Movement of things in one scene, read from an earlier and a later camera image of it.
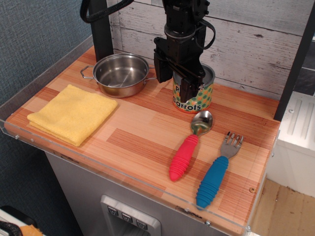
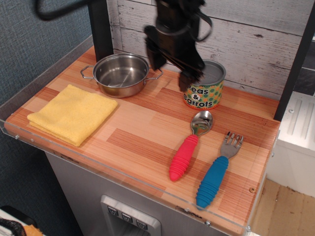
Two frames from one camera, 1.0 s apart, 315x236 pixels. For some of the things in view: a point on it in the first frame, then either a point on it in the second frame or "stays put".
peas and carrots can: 203,100 -> 206,93
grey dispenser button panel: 121,219 stays put
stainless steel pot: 119,75 stays put
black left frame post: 101,30 stays put
